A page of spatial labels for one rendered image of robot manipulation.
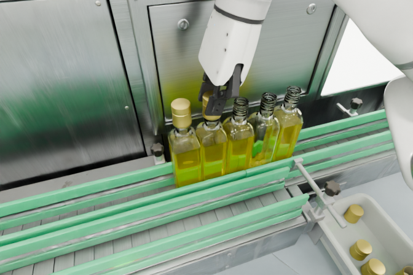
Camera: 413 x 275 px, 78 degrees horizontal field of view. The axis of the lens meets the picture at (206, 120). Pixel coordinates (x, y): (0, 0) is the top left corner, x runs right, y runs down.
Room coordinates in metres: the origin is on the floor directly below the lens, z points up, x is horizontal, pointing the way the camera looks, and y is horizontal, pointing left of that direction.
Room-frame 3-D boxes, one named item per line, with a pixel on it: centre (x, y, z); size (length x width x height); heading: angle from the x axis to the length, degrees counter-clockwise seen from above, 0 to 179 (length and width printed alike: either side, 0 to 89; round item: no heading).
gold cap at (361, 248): (0.24, -0.37, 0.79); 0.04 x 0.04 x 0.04
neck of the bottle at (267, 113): (0.39, -0.12, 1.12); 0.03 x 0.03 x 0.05
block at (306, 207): (0.32, -0.23, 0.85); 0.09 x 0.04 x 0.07; 18
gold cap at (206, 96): (0.36, -0.01, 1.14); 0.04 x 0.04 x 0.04
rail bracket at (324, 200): (0.30, -0.24, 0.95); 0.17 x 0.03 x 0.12; 18
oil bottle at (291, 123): (0.41, -0.18, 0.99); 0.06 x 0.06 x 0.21; 18
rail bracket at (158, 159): (0.40, 0.12, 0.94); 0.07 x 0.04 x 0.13; 18
